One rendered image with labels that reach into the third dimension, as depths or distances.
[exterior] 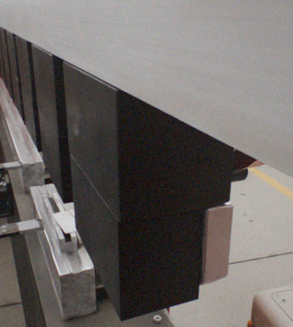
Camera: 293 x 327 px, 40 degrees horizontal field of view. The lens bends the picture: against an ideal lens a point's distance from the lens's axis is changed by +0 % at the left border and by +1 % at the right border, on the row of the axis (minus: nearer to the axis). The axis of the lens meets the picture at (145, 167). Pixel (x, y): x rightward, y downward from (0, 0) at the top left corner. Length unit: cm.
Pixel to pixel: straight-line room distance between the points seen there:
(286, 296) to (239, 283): 54
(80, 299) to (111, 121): 54
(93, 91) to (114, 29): 6
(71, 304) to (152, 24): 62
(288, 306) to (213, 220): 152
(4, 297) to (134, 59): 216
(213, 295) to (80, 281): 156
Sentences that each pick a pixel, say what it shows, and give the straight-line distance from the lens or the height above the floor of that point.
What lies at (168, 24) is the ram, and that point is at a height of 137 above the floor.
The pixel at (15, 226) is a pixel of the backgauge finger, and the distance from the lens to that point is 80.
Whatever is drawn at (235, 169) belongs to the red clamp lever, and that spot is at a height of 127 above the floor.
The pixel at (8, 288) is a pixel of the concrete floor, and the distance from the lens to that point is 236.
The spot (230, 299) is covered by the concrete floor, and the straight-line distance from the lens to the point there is 222.
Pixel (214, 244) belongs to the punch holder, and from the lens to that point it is 30.
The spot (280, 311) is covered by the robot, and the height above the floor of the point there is 28.
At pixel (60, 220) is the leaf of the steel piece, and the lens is 80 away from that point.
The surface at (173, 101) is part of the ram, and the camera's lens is 16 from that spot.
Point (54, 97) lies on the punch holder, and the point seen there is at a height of 130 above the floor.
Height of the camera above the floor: 138
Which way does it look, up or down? 21 degrees down
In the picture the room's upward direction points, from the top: straight up
